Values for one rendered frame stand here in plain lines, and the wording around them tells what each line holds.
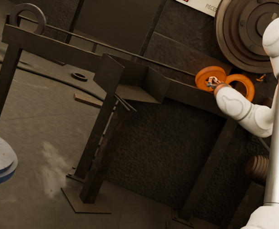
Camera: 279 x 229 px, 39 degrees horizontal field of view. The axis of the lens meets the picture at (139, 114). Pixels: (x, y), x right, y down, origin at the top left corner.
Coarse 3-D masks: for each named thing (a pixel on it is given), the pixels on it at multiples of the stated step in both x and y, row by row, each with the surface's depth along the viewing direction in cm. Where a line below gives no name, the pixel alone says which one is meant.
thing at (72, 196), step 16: (112, 64) 170; (128, 64) 186; (96, 80) 178; (112, 80) 167; (128, 80) 190; (144, 80) 193; (160, 80) 183; (112, 96) 165; (128, 96) 173; (144, 96) 182; (160, 96) 181; (128, 112) 182; (112, 128) 184; (112, 144) 186; (96, 160) 190; (96, 176) 189; (64, 192) 195; (80, 192) 196; (96, 192) 194; (80, 208) 187; (96, 208) 193
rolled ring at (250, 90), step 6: (228, 78) 204; (234, 78) 204; (240, 78) 204; (246, 78) 204; (228, 84) 204; (246, 84) 205; (252, 84) 205; (252, 90) 205; (246, 96) 206; (252, 96) 205
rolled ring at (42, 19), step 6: (18, 6) 197; (24, 6) 197; (30, 6) 197; (36, 6) 199; (12, 12) 198; (18, 12) 198; (36, 12) 198; (42, 12) 200; (12, 18) 199; (42, 18) 198; (12, 24) 200; (42, 24) 199; (36, 30) 200; (42, 30) 200
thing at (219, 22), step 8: (224, 0) 190; (224, 8) 190; (216, 16) 192; (216, 24) 192; (216, 32) 193; (224, 40) 194; (224, 48) 195; (232, 56) 196; (240, 64) 197; (248, 64) 196; (256, 72) 197; (264, 72) 197
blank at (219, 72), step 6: (210, 66) 195; (216, 66) 195; (204, 72) 194; (210, 72) 194; (216, 72) 194; (222, 72) 195; (198, 78) 196; (204, 78) 197; (216, 78) 201; (222, 78) 198; (198, 84) 200; (204, 84) 200; (210, 90) 205
